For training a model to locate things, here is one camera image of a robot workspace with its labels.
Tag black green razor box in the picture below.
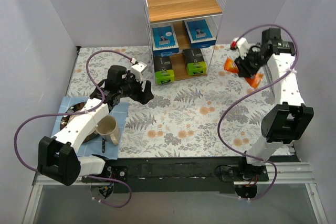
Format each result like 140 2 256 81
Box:
182 48 207 76
153 56 175 85

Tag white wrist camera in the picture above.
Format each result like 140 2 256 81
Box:
130 62 147 82
230 37 249 59

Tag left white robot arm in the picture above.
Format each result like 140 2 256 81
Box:
37 62 154 186

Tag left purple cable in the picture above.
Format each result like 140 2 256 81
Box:
13 49 137 208

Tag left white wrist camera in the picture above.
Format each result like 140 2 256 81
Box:
130 62 147 82

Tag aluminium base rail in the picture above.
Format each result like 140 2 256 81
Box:
24 157 328 223

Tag dark knife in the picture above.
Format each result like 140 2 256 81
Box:
101 139 106 153

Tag blue checked cloth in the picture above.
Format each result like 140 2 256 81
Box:
52 97 129 160

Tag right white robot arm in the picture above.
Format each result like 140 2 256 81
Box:
231 28 314 181

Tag beige ceramic mug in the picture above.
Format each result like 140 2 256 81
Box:
96 115 121 146

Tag blue Harry's razor box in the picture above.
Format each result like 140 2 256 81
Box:
183 18 217 48
151 23 180 57

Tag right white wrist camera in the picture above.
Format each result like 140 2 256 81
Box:
230 37 249 59

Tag orange BIC razor pack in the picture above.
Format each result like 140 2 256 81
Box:
224 58 264 89

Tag white wire wooden shelf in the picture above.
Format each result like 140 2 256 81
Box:
143 0 227 81

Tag floral table mat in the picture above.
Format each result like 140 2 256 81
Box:
67 43 300 158

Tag dark rimmed ceramic plate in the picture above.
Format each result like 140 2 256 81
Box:
60 102 98 143

